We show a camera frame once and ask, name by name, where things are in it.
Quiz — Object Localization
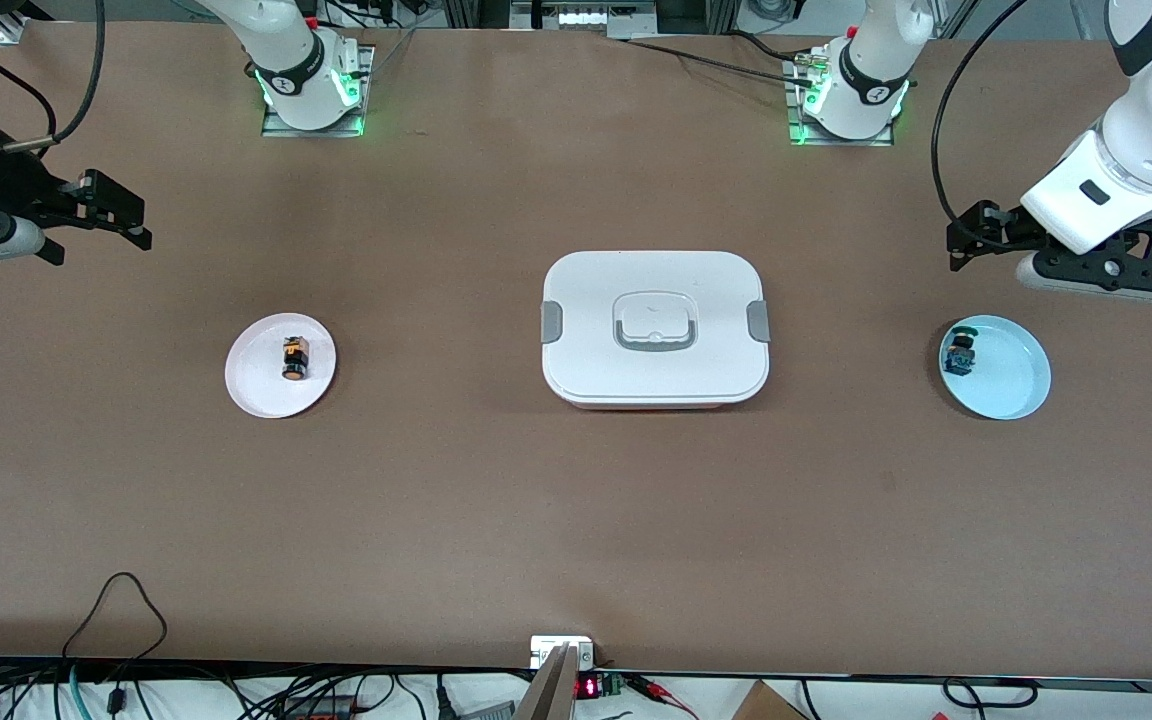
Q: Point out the white lunch box grey clips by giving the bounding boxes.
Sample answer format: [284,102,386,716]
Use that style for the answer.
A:
[541,250,770,411]

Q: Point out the small white socket box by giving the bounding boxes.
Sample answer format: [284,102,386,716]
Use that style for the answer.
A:
[530,636,595,669]

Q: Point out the light blue round plate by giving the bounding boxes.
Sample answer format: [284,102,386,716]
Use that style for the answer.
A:
[939,315,1052,421]

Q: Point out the pink round plate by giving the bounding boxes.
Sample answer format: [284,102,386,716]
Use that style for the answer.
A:
[225,313,338,419]

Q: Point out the white power strip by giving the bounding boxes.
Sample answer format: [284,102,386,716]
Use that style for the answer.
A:
[511,0,659,31]

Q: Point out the brown cardboard piece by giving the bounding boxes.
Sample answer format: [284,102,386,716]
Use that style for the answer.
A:
[731,680,807,720]

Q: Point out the grey angled bar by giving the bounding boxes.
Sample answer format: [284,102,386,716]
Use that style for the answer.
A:
[514,645,579,720]

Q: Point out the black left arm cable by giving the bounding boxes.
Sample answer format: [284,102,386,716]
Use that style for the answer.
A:
[931,0,1032,236]

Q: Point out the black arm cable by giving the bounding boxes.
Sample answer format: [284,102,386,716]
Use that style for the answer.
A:
[931,0,1032,236]
[0,0,107,151]

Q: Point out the green blue push-button switch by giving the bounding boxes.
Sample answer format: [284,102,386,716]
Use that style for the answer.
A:
[943,325,978,377]

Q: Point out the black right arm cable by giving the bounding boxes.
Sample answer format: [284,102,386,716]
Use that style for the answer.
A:
[0,0,107,151]

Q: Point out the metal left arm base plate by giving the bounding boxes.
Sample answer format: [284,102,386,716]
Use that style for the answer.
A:
[786,55,895,148]

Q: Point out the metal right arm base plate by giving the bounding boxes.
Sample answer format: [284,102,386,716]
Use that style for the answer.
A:
[261,45,375,138]

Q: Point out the black cable across table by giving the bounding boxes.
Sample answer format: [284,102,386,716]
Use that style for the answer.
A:
[626,38,817,89]

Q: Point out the thin black looped cable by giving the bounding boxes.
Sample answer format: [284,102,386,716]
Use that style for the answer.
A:
[61,572,169,661]

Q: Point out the black cable flat loop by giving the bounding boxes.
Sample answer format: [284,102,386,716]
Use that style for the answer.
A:
[941,678,1037,711]

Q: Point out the red black probe wires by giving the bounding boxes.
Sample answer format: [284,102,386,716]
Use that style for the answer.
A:
[626,675,702,720]

